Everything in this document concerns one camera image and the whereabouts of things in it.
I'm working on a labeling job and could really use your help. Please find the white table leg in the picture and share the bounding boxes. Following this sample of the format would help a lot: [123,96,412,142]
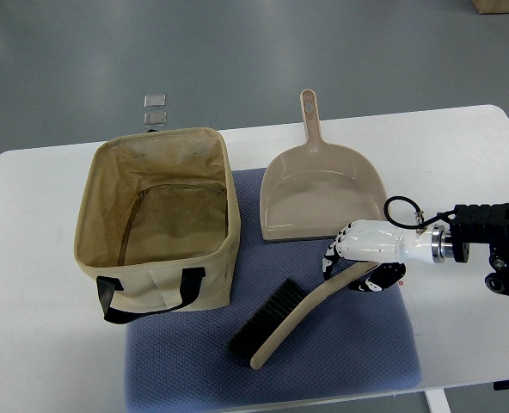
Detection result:
[425,389,451,413]

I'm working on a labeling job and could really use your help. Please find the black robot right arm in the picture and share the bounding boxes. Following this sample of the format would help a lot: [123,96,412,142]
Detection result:
[383,195,509,296]

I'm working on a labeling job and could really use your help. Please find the pink hand broom black bristles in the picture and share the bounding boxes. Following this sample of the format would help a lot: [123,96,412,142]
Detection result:
[228,262,378,370]

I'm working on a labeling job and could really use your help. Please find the cardboard box corner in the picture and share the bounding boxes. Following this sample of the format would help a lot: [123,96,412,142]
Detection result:
[471,0,509,15]

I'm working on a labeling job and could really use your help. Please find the lower metal floor plate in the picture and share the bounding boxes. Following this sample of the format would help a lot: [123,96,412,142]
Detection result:
[144,110,167,127]

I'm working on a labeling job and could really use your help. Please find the yellow fabric bag black handle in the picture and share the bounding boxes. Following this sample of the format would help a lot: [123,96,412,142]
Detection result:
[74,127,241,324]

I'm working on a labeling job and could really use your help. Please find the blue textured mat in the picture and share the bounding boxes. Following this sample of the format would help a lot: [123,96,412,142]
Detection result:
[124,166,423,411]

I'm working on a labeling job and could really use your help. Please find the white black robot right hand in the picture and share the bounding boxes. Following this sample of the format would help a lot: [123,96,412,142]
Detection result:
[322,219,434,292]

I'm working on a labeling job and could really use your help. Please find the pink plastic dustpan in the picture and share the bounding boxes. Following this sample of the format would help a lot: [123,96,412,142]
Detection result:
[260,89,387,242]

